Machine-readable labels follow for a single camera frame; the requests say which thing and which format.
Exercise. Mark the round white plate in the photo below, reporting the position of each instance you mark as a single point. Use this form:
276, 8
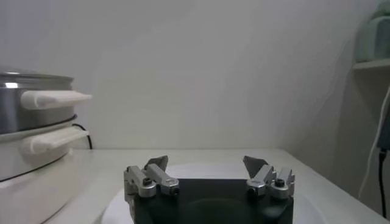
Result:
207, 170

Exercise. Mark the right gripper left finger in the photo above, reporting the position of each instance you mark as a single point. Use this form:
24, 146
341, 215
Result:
143, 185

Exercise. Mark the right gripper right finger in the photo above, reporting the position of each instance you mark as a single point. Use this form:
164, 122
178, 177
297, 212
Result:
274, 185

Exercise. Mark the cream electric cooker base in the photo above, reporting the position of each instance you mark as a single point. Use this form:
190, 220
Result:
30, 170

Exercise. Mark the white shelf table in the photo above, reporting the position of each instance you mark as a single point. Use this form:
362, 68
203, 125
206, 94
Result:
371, 65

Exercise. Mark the mint green appliance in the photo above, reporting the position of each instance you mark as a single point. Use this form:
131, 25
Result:
374, 39

